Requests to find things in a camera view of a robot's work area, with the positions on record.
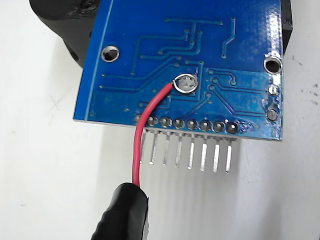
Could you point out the blue printed circuit board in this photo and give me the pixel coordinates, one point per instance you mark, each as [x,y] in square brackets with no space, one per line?
[190,62]

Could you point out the black 3D printed bracket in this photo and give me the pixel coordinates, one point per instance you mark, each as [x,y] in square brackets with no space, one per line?
[67,27]

